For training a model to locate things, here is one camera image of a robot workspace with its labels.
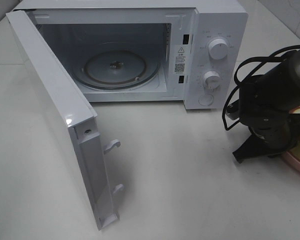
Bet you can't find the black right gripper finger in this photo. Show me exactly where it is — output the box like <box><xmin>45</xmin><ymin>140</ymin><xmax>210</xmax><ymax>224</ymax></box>
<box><xmin>232</xmin><ymin>129</ymin><xmax>278</xmax><ymax>164</ymax></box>

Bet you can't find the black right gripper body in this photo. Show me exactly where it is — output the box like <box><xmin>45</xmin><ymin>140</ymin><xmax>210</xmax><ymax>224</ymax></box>
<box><xmin>226</xmin><ymin>75</ymin><xmax>300</xmax><ymax>157</ymax></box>

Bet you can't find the pink round plate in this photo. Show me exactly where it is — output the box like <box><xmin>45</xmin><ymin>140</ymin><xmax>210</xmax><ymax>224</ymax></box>
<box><xmin>281</xmin><ymin>148</ymin><xmax>300</xmax><ymax>173</ymax></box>

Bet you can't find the white round door button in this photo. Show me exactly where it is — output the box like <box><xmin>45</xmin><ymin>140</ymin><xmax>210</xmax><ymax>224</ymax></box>
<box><xmin>198</xmin><ymin>94</ymin><xmax>214</xmax><ymax>106</ymax></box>

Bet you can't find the white timer knob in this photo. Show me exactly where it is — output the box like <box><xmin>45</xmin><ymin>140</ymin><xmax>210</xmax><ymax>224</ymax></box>
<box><xmin>203</xmin><ymin>71</ymin><xmax>221</xmax><ymax>90</ymax></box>

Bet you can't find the white microwave door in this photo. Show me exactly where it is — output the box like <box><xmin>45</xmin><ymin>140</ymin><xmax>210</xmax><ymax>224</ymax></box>
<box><xmin>6</xmin><ymin>10</ymin><xmax>123</xmax><ymax>230</ymax></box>

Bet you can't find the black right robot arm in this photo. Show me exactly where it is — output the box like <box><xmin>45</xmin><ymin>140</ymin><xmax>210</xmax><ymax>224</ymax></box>
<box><xmin>221</xmin><ymin>45</ymin><xmax>300</xmax><ymax>163</ymax></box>

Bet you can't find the white upper control knob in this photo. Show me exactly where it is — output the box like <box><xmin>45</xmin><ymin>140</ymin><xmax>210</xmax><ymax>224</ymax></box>
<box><xmin>208</xmin><ymin>37</ymin><xmax>229</xmax><ymax>60</ymax></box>

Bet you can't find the white microwave oven body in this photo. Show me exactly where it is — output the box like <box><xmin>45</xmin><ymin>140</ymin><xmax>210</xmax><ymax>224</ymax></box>
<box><xmin>11</xmin><ymin>0</ymin><xmax>248</xmax><ymax>110</ymax></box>

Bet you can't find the white warning label sticker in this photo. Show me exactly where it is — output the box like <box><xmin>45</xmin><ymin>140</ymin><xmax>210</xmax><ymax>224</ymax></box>
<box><xmin>173</xmin><ymin>44</ymin><xmax>189</xmax><ymax>75</ymax></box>

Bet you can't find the glass microwave turntable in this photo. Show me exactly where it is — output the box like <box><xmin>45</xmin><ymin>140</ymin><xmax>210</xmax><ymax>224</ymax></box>
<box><xmin>73</xmin><ymin>50</ymin><xmax>161</xmax><ymax>90</ymax></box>

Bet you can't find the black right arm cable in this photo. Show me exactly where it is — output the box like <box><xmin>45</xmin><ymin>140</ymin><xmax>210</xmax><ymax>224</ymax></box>
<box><xmin>221</xmin><ymin>44</ymin><xmax>300</xmax><ymax>131</ymax></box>

